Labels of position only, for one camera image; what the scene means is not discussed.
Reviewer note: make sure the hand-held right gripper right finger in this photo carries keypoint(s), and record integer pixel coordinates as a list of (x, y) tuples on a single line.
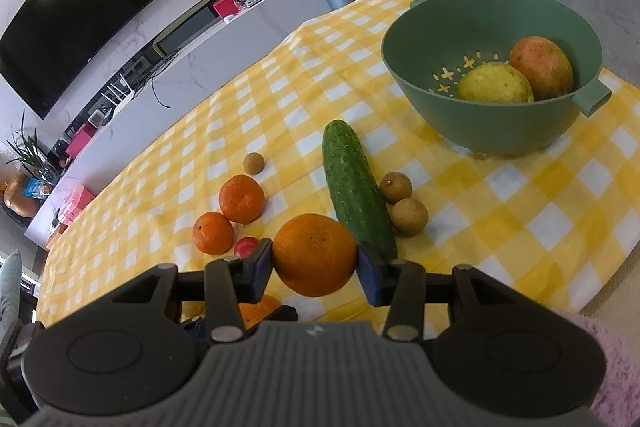
[(369, 277)]

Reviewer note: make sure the green colander bowl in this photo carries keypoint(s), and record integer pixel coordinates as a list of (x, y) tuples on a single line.
[(500, 127)]

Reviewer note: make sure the dark green framed box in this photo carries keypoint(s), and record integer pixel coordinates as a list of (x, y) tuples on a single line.
[(185, 29)]

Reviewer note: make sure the teal cushion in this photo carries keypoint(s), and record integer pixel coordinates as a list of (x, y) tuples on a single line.
[(10, 287)]

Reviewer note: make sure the orange mandarin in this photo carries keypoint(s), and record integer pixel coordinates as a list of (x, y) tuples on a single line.
[(315, 257), (214, 233), (257, 313), (242, 198)]

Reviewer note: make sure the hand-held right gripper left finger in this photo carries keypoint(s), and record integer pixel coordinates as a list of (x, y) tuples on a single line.
[(261, 272)]

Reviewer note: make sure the blue packet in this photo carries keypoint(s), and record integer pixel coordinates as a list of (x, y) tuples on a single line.
[(36, 188)]

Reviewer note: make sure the black flat television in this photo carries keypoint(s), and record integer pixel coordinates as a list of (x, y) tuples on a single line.
[(75, 17)]

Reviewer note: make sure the white router with antennas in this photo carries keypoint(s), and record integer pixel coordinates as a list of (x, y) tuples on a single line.
[(122, 102)]

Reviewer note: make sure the beige upholstered seat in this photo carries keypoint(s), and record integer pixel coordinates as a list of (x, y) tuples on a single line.
[(617, 282)]

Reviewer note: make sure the yellow checked tablecloth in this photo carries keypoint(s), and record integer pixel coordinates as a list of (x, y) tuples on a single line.
[(250, 117)]

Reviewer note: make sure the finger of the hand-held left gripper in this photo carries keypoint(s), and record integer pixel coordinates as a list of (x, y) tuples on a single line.
[(285, 313), (196, 329)]

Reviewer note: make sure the brown longan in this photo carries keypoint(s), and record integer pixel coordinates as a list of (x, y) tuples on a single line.
[(409, 217), (253, 163), (395, 187)]

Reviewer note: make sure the white tv cabinet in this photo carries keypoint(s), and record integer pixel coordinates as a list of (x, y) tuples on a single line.
[(260, 22)]

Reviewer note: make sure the red cherry tomato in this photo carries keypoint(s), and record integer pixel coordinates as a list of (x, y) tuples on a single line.
[(245, 248)]

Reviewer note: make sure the green cucumber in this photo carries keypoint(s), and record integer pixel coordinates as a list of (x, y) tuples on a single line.
[(352, 187)]

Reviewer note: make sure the magenta box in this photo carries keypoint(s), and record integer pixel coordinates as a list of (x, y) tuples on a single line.
[(80, 142)]

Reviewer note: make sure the brown round ornament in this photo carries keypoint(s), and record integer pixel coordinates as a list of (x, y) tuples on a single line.
[(17, 199)]

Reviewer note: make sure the pink fuzzy blanket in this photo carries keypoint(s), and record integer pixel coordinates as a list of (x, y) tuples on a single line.
[(610, 372)]

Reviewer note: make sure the light pink box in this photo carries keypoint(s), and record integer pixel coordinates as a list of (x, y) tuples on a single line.
[(77, 204)]

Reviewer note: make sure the red box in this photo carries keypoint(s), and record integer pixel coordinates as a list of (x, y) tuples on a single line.
[(225, 6)]

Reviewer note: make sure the yellow red apple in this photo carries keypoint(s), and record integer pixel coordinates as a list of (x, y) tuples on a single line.
[(542, 64)]

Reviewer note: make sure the small spiky potted plant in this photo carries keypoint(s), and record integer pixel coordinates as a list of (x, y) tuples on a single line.
[(27, 147)]

